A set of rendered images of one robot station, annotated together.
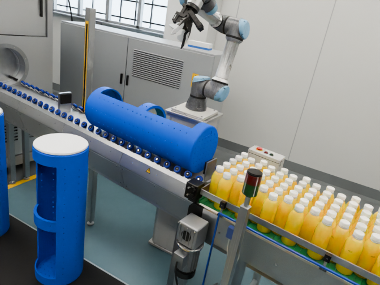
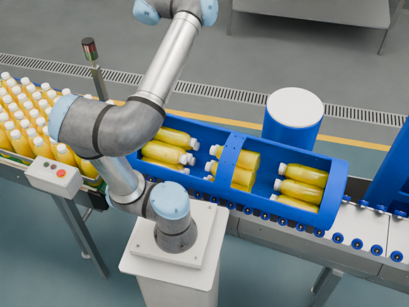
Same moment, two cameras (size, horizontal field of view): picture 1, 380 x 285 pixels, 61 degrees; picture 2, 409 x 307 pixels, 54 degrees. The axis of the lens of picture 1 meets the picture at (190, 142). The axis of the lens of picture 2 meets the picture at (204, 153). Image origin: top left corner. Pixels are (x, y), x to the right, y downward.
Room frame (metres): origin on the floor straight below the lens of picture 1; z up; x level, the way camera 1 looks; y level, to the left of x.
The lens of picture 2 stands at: (2.89, -0.02, 2.42)
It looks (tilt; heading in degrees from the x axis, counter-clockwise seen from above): 51 degrees down; 170
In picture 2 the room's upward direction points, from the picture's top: 1 degrees counter-clockwise
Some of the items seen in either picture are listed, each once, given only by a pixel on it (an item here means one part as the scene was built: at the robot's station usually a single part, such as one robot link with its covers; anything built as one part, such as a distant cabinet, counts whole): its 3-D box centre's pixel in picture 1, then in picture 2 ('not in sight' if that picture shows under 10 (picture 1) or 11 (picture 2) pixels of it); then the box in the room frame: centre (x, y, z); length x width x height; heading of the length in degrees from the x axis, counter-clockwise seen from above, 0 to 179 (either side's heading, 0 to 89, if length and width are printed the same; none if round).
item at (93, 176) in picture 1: (92, 191); (322, 294); (2.27, 0.72, 0.31); 0.06 x 0.06 x 0.63; 58
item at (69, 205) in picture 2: not in sight; (86, 237); (1.80, -0.46, 0.50); 0.04 x 0.04 x 1.00; 58
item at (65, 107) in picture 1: (65, 102); not in sight; (2.36, 1.00, 1.00); 0.10 x 0.04 x 0.15; 148
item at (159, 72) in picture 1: (135, 95); not in sight; (3.99, 0.78, 0.72); 2.15 x 0.54 x 1.45; 65
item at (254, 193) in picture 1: (250, 188); (90, 53); (1.15, -0.27, 1.18); 0.06 x 0.06 x 0.05
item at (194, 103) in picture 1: (197, 101); (174, 226); (2.23, 0.00, 1.23); 0.15 x 0.15 x 0.10
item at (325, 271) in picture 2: not in sight; (327, 270); (2.15, 0.79, 0.31); 0.06 x 0.06 x 0.63; 58
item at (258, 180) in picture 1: (253, 178); (89, 45); (1.15, -0.27, 1.23); 0.06 x 0.06 x 0.04
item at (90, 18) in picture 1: (86, 109); not in sight; (2.73, 0.96, 0.85); 0.06 x 0.06 x 1.70; 58
